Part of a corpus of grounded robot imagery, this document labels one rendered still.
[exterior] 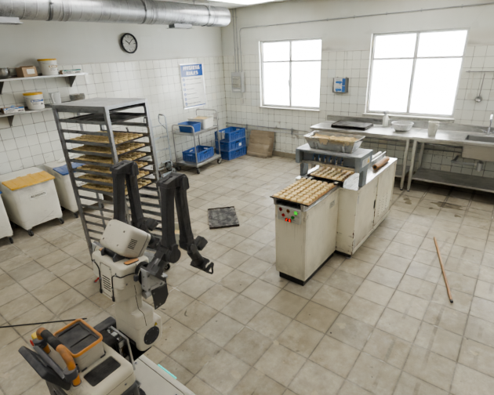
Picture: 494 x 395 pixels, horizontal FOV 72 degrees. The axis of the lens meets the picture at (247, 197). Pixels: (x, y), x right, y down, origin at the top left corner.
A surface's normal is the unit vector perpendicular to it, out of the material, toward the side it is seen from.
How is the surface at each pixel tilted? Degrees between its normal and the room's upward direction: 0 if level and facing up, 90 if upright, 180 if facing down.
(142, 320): 90
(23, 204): 92
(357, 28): 90
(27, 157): 90
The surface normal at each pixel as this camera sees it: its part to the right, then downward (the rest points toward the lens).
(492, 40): -0.61, 0.33
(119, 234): -0.48, -0.37
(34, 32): 0.79, 0.21
